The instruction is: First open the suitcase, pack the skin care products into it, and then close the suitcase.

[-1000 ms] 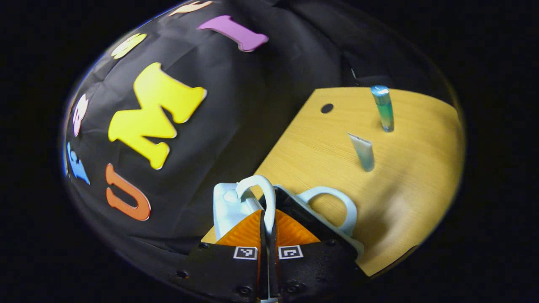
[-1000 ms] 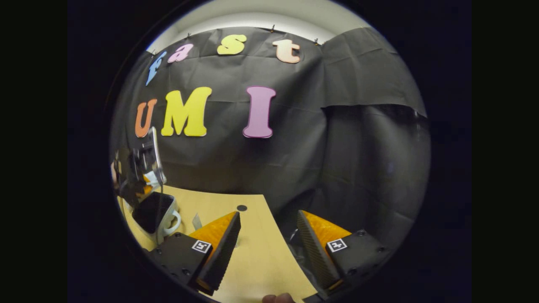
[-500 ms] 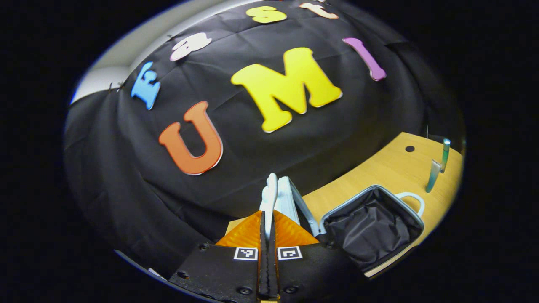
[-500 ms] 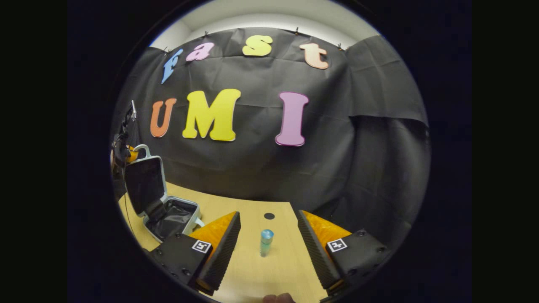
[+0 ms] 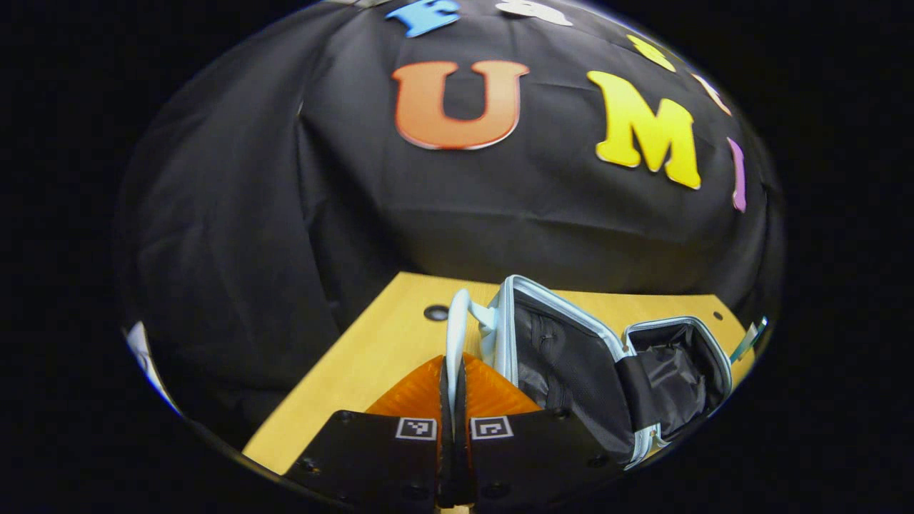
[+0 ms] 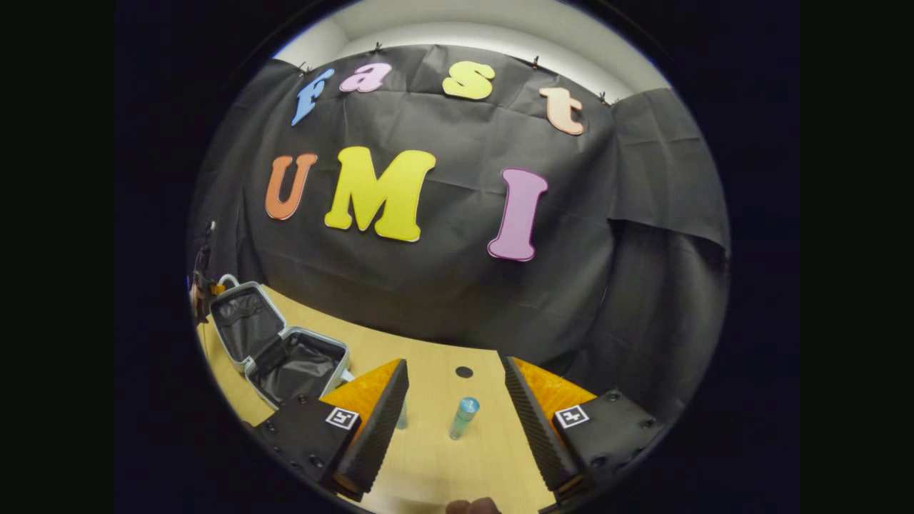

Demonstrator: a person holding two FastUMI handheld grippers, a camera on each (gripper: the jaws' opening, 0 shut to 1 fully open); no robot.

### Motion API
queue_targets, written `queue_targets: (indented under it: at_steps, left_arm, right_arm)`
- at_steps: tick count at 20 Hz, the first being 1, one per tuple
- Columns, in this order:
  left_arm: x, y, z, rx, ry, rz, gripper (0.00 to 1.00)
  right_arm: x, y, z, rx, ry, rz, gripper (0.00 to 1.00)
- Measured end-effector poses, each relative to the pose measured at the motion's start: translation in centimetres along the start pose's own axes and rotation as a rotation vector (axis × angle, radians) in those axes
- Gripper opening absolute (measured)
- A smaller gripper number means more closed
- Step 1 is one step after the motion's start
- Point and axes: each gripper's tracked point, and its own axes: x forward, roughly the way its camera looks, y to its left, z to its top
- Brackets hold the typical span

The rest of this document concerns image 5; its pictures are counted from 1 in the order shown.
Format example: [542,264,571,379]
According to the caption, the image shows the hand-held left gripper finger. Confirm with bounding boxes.
[284,354,453,513]
[454,353,623,513]

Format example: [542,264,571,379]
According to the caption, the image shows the light blue suitcase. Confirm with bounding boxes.
[444,274,736,473]

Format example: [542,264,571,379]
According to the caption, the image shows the white blue cream tube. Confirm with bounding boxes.
[728,316,770,365]

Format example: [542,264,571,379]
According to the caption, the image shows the black backdrop cloth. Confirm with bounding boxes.
[114,0,786,450]

